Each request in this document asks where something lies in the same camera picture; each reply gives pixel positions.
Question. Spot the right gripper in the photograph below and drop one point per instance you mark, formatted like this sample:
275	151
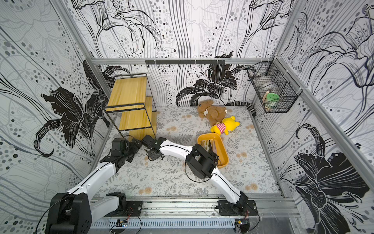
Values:
150	142

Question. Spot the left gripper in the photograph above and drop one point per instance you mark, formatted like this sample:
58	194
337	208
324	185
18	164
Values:
134	147

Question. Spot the black scissors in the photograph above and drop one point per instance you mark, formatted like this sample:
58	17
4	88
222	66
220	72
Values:
209	145

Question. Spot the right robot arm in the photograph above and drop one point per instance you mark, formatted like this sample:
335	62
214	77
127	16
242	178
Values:
202	165

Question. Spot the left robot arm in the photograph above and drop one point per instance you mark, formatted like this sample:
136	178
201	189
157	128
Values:
74	213

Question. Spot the orange storage box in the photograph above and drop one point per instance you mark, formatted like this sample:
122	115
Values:
220	148

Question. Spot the wooden two-tier shelf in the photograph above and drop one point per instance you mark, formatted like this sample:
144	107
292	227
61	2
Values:
131	107

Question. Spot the brown teddy bear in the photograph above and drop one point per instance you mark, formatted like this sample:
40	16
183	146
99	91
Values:
212	113

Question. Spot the small circuit board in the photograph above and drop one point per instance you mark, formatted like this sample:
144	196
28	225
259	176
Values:
121	223

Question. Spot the yellow plush toy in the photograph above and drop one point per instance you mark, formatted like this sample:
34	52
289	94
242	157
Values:
224	127

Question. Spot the striped plush tail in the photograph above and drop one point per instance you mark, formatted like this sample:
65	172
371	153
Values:
248	105

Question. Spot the green lidded container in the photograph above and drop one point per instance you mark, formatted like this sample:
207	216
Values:
271	101

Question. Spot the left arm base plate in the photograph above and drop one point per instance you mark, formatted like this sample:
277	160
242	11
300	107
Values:
126	207

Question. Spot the white cable duct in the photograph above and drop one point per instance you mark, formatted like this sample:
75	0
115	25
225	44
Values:
153	223

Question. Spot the black wall rail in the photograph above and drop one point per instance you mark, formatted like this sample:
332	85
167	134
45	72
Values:
180	62

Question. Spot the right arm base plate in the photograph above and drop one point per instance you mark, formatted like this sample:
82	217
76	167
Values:
226	208

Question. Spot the black wire basket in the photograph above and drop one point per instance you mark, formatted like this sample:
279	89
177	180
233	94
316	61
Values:
272	77

